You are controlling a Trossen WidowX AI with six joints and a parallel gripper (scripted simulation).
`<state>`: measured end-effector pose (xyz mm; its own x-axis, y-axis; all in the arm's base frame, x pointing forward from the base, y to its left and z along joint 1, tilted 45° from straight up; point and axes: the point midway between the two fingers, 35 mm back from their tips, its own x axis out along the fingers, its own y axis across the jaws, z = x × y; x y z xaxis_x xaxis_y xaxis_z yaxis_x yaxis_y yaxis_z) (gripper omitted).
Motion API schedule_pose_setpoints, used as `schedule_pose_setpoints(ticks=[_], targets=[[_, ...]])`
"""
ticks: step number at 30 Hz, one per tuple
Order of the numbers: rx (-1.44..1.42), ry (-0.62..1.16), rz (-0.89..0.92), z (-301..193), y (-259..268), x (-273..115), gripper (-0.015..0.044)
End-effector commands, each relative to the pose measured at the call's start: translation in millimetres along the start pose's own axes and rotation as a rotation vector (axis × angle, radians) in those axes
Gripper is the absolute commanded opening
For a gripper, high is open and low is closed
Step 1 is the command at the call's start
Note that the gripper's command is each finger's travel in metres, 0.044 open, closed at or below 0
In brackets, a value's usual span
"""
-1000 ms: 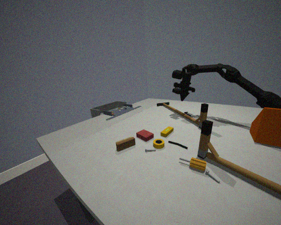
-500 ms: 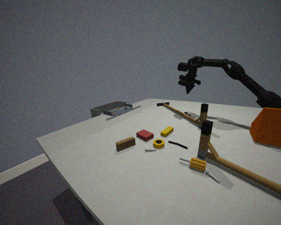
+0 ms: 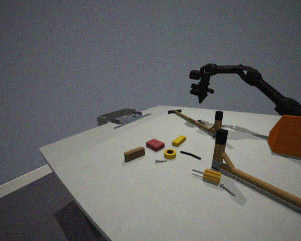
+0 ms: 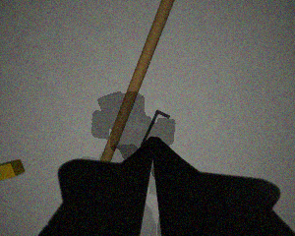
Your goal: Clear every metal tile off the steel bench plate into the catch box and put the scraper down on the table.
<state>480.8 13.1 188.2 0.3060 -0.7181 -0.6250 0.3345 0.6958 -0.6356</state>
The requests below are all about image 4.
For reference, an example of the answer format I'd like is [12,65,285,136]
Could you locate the tan wooden pole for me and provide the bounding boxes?
[100,0,174,162]

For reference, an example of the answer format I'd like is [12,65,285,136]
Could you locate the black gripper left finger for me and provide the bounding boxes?
[58,137,155,236]

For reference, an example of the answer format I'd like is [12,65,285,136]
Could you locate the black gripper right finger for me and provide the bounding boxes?
[153,137,280,236]

